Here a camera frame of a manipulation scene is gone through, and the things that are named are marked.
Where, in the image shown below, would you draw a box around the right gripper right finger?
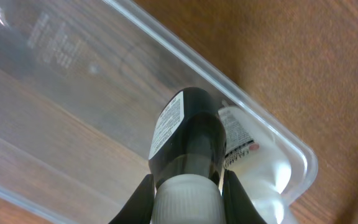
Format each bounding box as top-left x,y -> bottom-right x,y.
222,169 -> 266,224

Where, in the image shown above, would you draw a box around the clear plastic container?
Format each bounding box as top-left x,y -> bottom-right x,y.
0,1 -> 318,223

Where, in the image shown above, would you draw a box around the dark bottle white cap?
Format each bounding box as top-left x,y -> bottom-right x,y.
149,87 -> 226,224

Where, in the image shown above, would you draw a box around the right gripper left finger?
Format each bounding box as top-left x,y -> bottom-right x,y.
109,174 -> 155,224

